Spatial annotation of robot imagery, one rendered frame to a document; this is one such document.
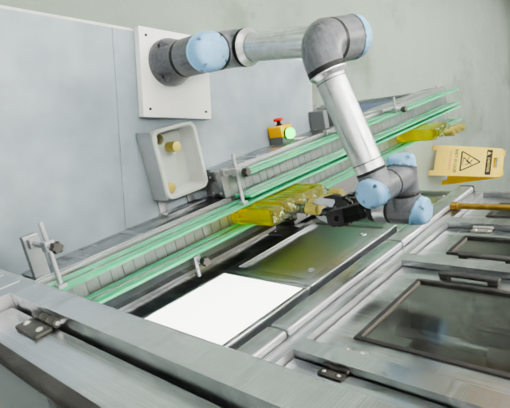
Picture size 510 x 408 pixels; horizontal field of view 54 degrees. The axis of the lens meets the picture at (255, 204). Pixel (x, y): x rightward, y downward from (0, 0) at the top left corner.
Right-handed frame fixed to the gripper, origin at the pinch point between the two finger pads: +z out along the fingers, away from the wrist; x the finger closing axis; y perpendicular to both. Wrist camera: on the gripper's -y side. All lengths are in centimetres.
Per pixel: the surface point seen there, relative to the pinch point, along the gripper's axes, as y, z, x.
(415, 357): -36, -48, -18
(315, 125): 58, 40, 18
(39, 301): -96, -34, 21
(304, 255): -6.3, 2.5, -13.0
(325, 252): -2.9, -2.9, -13.0
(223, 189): -9.5, 30.0, 9.4
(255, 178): 6.5, 30.2, 8.5
